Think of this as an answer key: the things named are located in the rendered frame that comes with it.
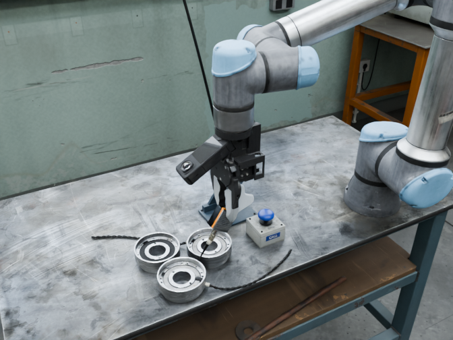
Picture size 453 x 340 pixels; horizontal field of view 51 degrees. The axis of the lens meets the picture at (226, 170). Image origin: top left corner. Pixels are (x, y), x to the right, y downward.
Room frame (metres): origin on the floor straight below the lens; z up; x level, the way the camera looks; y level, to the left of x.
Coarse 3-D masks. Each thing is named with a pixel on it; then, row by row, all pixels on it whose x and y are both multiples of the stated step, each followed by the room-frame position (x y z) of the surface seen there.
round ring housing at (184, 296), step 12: (168, 264) 0.78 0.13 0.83; (180, 264) 0.79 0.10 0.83; (192, 264) 0.78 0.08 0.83; (180, 276) 0.76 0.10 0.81; (192, 276) 0.75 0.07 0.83; (204, 276) 0.74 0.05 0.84; (180, 288) 0.72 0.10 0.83; (192, 288) 0.70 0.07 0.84; (180, 300) 0.69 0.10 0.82; (192, 300) 0.71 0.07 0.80
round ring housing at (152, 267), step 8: (160, 232) 0.88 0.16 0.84; (144, 240) 0.87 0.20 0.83; (168, 240) 0.87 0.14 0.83; (176, 240) 0.86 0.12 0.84; (136, 248) 0.84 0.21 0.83; (152, 248) 0.85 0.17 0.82; (160, 248) 0.85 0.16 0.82; (168, 248) 0.84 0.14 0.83; (176, 248) 0.84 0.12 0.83; (136, 256) 0.80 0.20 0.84; (152, 256) 0.81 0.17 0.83; (160, 256) 0.81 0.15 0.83; (176, 256) 0.81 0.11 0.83; (144, 264) 0.78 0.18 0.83; (152, 264) 0.78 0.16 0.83; (160, 264) 0.78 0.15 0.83; (152, 272) 0.79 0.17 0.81
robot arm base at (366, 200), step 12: (360, 180) 1.04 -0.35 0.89; (348, 192) 1.06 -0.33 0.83; (360, 192) 1.02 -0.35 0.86; (372, 192) 1.01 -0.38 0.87; (384, 192) 1.00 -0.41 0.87; (348, 204) 1.04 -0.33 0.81; (360, 204) 1.01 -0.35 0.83; (372, 204) 1.01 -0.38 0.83; (384, 204) 0.99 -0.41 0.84; (396, 204) 1.01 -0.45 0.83; (372, 216) 0.99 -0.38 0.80; (384, 216) 0.99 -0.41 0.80
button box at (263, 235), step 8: (256, 216) 0.94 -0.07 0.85; (248, 224) 0.92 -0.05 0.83; (256, 224) 0.91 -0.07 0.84; (264, 224) 0.90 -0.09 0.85; (272, 224) 0.91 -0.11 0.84; (280, 224) 0.90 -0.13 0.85; (248, 232) 0.92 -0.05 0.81; (256, 232) 0.89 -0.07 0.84; (264, 232) 0.88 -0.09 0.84; (272, 232) 0.88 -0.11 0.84; (280, 232) 0.89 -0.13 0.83; (256, 240) 0.88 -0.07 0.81; (264, 240) 0.87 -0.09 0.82; (272, 240) 0.88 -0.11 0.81; (280, 240) 0.90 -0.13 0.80
